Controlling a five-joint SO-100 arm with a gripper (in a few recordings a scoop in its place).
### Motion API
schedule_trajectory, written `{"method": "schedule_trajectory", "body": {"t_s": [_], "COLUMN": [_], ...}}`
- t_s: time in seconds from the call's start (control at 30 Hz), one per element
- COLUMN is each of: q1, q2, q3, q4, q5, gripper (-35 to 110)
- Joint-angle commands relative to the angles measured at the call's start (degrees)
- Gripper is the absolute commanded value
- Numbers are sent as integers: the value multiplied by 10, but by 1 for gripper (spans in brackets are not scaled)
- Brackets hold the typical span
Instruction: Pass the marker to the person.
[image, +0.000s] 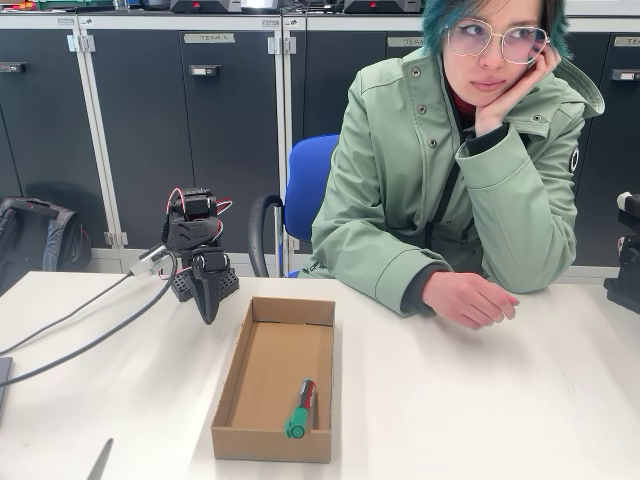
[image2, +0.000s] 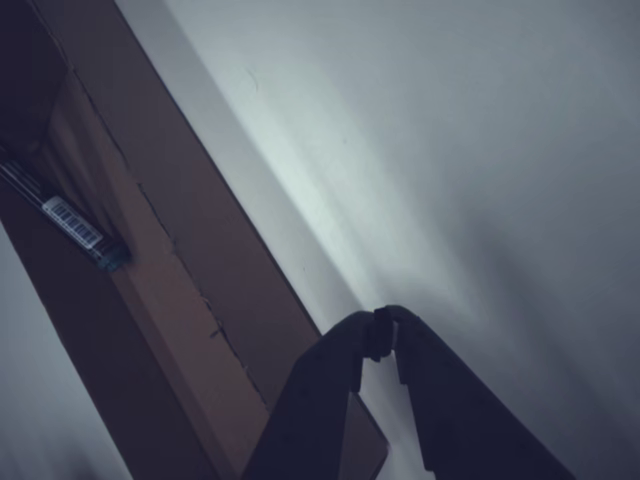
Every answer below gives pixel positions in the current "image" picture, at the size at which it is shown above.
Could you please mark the person's head teal hair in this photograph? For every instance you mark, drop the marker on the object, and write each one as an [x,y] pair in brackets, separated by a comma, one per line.
[495,85]

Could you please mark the person's left hand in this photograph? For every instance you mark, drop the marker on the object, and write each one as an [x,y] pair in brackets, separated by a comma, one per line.
[505,107]

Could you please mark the dark grey cabinet door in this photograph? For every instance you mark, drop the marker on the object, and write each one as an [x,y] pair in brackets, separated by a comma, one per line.
[40,150]
[320,85]
[615,150]
[175,150]

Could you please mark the gold rimmed glasses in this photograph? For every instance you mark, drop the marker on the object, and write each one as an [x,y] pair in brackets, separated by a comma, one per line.
[467,40]

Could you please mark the brown cardboard box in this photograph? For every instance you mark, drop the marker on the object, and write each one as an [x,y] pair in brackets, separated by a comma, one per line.
[270,370]

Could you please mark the person's green jacket torso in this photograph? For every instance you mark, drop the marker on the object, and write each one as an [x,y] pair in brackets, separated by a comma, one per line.
[400,165]

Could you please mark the person's left forearm green sleeve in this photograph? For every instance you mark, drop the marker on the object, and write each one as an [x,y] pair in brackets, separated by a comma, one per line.
[510,200]

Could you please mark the person's right hand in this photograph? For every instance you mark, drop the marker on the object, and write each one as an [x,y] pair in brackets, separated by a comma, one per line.
[475,300]

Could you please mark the idle black robot arm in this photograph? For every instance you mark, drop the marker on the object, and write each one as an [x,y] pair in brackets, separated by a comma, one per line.
[627,250]

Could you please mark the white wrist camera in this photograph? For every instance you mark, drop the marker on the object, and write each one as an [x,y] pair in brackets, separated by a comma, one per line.
[150,255]

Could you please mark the grey USB hub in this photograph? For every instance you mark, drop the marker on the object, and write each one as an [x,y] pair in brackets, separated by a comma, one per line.
[5,390]

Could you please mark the green plastic crate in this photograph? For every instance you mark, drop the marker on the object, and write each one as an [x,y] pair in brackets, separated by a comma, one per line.
[75,4]

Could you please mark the grey team label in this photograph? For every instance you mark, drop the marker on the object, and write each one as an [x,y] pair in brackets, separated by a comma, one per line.
[402,42]
[627,41]
[210,38]

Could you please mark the grey scissors tip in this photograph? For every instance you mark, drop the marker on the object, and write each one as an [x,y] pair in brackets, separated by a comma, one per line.
[100,462]

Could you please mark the dark grey backpack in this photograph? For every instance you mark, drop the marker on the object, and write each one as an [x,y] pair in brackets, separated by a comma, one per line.
[35,240]

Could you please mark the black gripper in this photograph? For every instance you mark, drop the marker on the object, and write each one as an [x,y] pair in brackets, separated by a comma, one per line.
[207,289]

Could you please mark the grey cabinet hinge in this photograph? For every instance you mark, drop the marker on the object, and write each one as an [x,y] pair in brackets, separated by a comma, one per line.
[280,45]
[80,43]
[115,239]

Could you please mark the black device red logo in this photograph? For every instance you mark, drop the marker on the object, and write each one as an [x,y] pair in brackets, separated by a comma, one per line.
[380,6]
[205,5]

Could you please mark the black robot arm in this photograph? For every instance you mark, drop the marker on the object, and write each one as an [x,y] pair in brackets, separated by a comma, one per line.
[192,235]

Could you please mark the green capped black marker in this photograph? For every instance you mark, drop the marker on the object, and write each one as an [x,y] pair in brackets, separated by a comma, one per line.
[302,400]

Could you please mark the blue office chair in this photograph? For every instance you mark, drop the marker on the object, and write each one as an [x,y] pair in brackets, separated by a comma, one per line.
[310,190]

